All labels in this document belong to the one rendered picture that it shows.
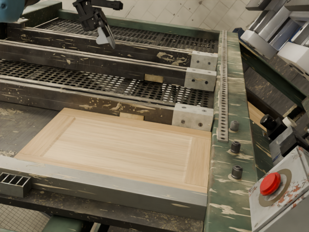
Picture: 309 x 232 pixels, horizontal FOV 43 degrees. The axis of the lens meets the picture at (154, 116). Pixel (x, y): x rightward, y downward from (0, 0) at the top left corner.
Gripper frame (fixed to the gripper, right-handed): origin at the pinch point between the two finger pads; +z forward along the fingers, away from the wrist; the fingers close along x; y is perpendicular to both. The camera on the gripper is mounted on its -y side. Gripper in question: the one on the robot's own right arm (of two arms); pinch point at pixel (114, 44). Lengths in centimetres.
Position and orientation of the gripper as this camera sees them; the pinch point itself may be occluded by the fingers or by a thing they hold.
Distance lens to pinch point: 148.9
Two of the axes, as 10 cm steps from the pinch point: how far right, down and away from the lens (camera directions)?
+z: 4.2, 8.8, 2.1
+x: -0.6, 2.6, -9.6
